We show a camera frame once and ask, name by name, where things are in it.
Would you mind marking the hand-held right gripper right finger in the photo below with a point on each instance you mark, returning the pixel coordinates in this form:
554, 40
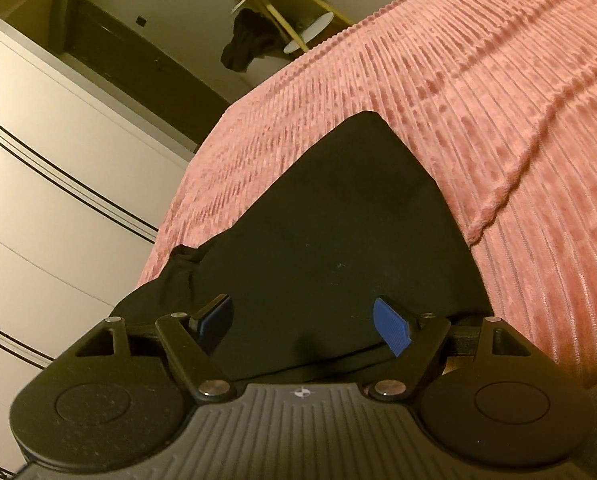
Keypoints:
391, 325

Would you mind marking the white wardrobe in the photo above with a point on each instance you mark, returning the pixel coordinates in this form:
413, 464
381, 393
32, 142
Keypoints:
38, 210

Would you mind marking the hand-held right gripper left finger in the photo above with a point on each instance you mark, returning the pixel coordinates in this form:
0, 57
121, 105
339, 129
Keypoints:
216, 321

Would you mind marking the dark brown door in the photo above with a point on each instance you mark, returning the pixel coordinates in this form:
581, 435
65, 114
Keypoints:
143, 60

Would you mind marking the black pants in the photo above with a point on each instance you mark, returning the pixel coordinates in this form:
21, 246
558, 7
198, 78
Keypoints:
328, 240

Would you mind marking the pink ribbed blanket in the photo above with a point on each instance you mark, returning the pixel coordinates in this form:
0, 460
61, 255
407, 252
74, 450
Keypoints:
503, 110

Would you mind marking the black cloth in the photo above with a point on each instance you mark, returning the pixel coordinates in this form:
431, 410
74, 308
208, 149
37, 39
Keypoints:
248, 42

